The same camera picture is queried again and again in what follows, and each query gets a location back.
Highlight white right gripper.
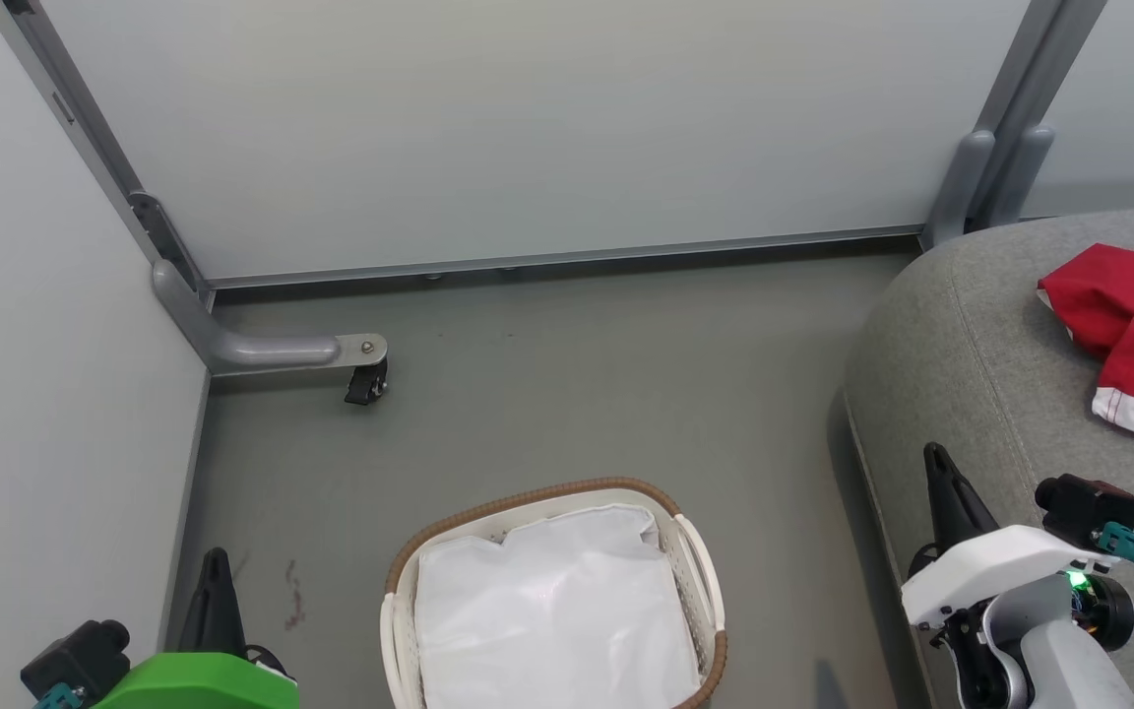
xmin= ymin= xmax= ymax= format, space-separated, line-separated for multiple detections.
xmin=900 ymin=443 xmax=1119 ymax=631

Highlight grey partition corner post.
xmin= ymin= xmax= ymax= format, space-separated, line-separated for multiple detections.
xmin=0 ymin=0 xmax=214 ymax=296

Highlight grey fabric sofa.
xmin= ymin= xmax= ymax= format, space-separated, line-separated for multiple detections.
xmin=828 ymin=207 xmax=1134 ymax=709

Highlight black caster wheel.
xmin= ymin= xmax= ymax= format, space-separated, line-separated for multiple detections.
xmin=345 ymin=359 xmax=389 ymax=407

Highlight grey partition support foot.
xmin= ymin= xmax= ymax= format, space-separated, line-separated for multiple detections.
xmin=152 ymin=258 xmax=389 ymax=377

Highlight red and white garment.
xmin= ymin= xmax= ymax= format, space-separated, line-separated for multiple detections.
xmin=1037 ymin=243 xmax=1134 ymax=485

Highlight grey partition bottom rail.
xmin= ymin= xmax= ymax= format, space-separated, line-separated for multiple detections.
xmin=208 ymin=225 xmax=922 ymax=290

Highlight white basket liner cloth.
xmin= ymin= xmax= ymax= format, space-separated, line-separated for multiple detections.
xmin=413 ymin=504 xmax=704 ymax=709

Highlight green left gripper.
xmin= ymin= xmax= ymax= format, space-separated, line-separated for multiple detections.
xmin=94 ymin=548 xmax=300 ymax=709

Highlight grey folding rack legs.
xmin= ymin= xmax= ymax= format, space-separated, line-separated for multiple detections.
xmin=919 ymin=0 xmax=1109 ymax=249

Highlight white brown-rimmed laundry basket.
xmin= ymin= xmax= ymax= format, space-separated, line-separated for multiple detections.
xmin=380 ymin=478 xmax=728 ymax=709

